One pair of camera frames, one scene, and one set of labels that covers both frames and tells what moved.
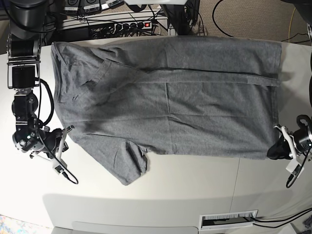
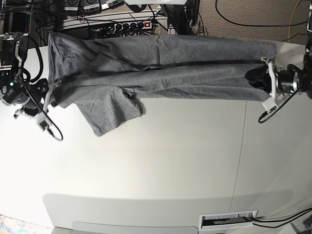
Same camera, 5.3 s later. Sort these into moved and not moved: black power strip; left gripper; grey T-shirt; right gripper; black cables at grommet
Moved: left gripper; right gripper; grey T-shirt
Not moved: black power strip; black cables at grommet
